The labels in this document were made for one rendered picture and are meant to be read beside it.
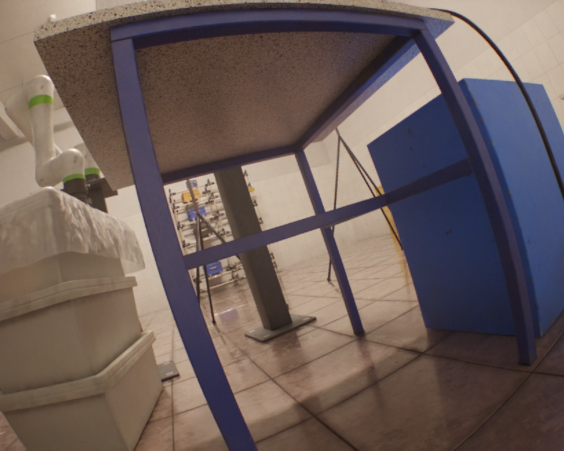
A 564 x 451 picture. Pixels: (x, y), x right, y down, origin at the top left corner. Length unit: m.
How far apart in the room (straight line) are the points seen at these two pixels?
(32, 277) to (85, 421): 0.37
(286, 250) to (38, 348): 5.97
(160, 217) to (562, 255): 0.89
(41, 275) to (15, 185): 6.44
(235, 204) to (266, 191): 5.04
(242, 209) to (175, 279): 1.31
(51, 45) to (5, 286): 0.63
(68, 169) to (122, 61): 0.91
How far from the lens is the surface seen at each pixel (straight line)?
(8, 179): 7.40
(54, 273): 0.85
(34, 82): 1.61
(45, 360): 0.90
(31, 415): 0.98
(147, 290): 6.19
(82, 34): 0.49
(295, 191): 6.87
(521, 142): 0.87
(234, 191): 1.64
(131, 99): 0.40
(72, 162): 1.31
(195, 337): 0.35
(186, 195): 5.77
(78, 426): 0.92
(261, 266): 1.61
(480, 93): 0.79
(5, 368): 0.99
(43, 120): 1.50
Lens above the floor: 0.38
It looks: 4 degrees up
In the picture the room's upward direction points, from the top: 18 degrees counter-clockwise
